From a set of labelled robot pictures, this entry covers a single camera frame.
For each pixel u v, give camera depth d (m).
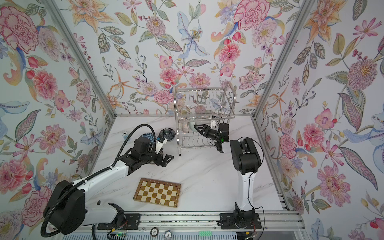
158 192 0.80
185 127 0.98
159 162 0.76
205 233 0.70
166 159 0.75
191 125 1.00
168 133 1.07
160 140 0.73
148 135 1.04
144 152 0.68
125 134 1.01
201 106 1.21
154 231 0.72
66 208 0.41
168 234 0.67
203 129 0.88
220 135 0.83
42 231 0.37
